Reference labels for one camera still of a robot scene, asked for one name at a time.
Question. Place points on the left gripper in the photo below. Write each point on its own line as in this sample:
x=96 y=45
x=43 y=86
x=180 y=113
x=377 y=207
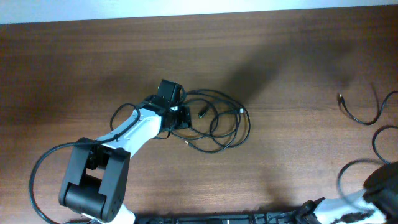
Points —
x=184 y=117

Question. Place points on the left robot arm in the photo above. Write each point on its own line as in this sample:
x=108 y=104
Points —
x=95 y=181

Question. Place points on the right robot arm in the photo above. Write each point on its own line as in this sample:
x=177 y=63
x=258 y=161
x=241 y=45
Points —
x=376 y=202

